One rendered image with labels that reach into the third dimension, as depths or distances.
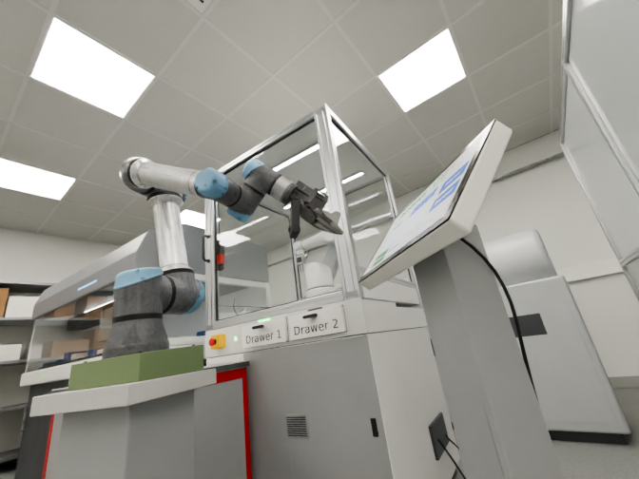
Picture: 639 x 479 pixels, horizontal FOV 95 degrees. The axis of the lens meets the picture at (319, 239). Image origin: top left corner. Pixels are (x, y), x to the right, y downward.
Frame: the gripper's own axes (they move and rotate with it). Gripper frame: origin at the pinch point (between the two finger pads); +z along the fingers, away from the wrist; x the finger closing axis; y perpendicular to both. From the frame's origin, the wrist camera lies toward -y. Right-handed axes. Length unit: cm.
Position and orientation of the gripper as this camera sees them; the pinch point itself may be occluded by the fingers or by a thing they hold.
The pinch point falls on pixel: (338, 233)
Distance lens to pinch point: 90.6
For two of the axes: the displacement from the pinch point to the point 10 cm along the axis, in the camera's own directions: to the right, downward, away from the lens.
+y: 5.2, -7.5, 4.1
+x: -1.9, 3.6, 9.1
